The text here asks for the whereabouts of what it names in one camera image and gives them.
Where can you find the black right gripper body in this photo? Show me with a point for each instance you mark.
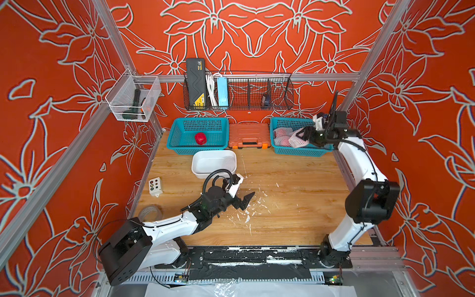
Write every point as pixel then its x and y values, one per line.
pixel 321 138

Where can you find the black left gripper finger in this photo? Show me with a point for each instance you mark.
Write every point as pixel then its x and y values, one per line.
pixel 247 198
pixel 241 204

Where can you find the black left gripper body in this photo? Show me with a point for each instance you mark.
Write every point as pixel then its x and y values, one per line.
pixel 226 202

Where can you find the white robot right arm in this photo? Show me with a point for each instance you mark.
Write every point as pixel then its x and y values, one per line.
pixel 373 198

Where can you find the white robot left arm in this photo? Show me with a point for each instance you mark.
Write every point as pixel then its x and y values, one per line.
pixel 137 245

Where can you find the teal basket with netted apples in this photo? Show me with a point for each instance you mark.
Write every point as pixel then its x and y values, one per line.
pixel 295 124

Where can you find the white plastic tray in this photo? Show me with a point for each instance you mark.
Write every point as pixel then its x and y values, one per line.
pixel 206 162

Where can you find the small dark blue object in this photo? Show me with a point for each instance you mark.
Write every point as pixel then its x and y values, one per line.
pixel 266 101

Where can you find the orange plastic tool case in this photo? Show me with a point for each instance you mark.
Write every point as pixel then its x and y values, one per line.
pixel 249 135

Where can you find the white button control box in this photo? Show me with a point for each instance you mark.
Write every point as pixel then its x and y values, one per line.
pixel 155 187

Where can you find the clear tape roll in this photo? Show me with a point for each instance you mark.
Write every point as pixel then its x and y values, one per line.
pixel 151 213

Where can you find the teal empty basket left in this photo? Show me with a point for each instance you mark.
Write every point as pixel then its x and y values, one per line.
pixel 192 135

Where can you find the light blue flat box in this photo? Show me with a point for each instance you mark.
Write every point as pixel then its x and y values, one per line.
pixel 222 87

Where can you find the black box with yellow label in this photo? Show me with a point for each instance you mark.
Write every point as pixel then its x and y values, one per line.
pixel 196 80

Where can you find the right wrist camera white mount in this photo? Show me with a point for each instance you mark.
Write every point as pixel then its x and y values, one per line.
pixel 320 121

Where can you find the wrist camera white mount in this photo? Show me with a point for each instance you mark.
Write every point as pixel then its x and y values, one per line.
pixel 235 184
pixel 320 121

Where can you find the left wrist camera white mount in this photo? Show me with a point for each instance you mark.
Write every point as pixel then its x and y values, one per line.
pixel 235 184

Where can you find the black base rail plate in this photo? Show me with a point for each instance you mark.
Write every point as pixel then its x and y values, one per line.
pixel 255 263

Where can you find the black wire wall basket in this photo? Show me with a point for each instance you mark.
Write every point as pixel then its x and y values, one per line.
pixel 245 91

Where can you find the dark green tool handle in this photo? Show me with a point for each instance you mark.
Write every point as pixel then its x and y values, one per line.
pixel 133 111

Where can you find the clear acrylic wall box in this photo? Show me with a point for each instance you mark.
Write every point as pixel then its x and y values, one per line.
pixel 121 95

